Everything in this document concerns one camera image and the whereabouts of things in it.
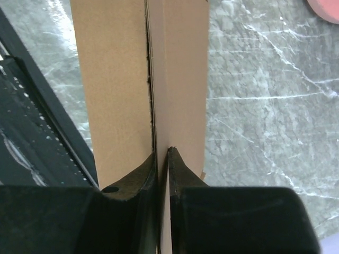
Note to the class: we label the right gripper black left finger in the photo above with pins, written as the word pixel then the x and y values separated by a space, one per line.
pixel 120 218

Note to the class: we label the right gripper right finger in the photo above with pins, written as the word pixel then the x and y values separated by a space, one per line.
pixel 207 219

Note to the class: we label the brown cardboard box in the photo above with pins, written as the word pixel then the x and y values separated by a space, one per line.
pixel 144 74

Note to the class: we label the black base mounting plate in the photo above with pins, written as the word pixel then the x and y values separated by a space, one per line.
pixel 40 145

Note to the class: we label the pink three-tier shelf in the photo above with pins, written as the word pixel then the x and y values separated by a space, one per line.
pixel 326 9

